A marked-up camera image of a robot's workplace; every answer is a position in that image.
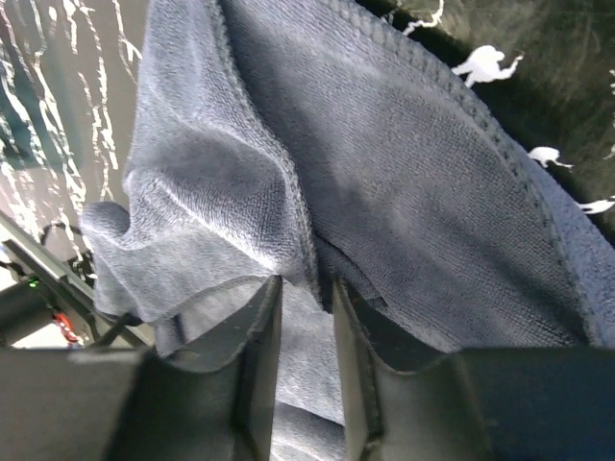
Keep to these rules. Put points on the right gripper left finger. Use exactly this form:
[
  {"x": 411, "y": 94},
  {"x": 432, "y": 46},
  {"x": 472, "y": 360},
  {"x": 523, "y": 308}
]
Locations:
[{"x": 220, "y": 389}]

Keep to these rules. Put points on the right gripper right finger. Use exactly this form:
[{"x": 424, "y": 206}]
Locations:
[{"x": 396, "y": 391}]

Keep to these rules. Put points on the dark grey-blue towel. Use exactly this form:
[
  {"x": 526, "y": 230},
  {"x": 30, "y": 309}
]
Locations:
[{"x": 310, "y": 140}]

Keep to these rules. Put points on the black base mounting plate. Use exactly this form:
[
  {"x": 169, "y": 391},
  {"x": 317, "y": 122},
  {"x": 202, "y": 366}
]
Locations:
[{"x": 67, "y": 295}]

